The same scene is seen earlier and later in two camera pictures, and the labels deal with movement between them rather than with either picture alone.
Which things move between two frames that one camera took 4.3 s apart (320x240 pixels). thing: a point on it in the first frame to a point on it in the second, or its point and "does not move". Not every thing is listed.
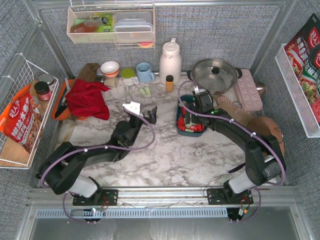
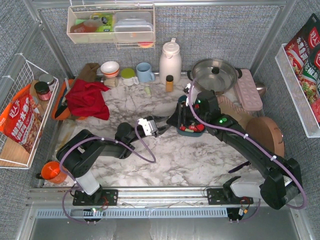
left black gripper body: (144, 117) to (158, 125)
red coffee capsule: (182, 128) does not move
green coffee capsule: (189, 130) does not move
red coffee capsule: (198, 127) does not move
